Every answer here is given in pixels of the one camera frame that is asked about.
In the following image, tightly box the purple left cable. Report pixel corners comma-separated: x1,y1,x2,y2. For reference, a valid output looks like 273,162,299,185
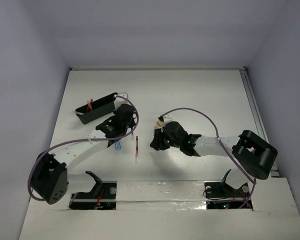
26,94,140,202

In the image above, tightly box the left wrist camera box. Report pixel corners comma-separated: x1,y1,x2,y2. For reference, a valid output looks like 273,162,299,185
114,92,129,103

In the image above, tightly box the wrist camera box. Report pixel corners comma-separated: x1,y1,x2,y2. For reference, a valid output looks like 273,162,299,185
114,92,129,103
156,115,173,128

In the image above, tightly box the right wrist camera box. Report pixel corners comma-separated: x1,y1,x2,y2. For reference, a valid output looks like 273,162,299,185
156,115,173,128

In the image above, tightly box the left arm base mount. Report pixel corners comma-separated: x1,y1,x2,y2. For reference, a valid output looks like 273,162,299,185
68,171,117,211

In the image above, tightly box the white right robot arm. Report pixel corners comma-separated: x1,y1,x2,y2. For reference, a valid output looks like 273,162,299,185
150,121,278,196

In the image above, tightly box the black gel pen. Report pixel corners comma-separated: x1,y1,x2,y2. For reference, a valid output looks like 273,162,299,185
135,136,139,163

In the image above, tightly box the blue pen cap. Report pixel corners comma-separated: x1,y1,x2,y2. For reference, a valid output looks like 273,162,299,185
114,141,122,151

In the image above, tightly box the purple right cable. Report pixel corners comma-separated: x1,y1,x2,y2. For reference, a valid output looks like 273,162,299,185
161,107,257,193

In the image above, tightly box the purple cable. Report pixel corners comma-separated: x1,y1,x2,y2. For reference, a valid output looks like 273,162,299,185
161,107,257,193
26,94,140,202

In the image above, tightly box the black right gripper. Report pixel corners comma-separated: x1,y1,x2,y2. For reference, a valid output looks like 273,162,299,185
149,127,182,151

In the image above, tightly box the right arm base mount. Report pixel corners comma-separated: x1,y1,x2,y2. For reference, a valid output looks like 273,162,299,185
202,169,253,210

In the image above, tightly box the black pen holder box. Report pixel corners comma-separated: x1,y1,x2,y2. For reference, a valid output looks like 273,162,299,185
74,92,118,125

